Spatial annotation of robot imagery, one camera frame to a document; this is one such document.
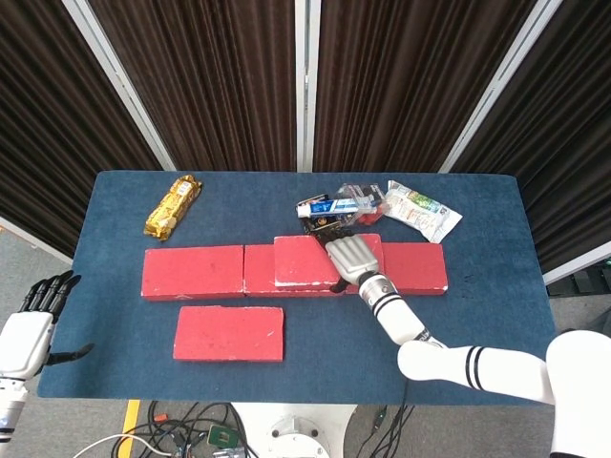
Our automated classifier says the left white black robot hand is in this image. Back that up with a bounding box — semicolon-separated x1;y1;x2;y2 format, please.
0;270;95;381

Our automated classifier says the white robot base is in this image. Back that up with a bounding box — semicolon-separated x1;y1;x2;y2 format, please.
231;403;357;458

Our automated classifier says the blue felt table cloth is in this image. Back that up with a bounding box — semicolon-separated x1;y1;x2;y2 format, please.
36;170;558;406

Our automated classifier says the small red item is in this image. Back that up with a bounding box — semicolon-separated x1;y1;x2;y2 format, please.
355;209;386;228

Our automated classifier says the yellow floor tape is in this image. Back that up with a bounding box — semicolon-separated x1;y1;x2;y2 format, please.
116;399;142;458

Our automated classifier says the clear plastic box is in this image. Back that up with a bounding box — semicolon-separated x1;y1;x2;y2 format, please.
336;183;388;225

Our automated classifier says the gold foil snack pack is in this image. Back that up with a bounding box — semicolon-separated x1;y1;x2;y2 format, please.
144;175;203;239

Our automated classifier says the red rectangular block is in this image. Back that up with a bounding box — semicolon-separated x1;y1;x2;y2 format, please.
242;243;347;298
273;233;386;292
344;241;450;297
172;305;285;364
140;244;245;302

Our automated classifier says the blue white toothpaste box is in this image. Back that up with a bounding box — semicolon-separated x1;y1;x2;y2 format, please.
296;197;359;219

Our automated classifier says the green circuit board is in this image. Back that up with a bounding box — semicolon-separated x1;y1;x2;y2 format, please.
207;424;238;448

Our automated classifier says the black cable bundle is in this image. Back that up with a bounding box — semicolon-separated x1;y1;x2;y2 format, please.
367;404;416;458
142;400;249;458

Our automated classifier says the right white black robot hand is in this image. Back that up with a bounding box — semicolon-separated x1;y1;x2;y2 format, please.
309;227;386;293

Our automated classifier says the white cable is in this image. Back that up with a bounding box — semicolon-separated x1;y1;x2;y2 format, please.
71;432;166;458

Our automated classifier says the white printed snack pouch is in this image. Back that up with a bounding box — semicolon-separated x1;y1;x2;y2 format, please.
384;179;463;243

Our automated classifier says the brown pleated partition panel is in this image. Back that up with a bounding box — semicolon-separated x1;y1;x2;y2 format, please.
0;0;178;266
438;0;611;285
61;0;309;173
305;0;564;173

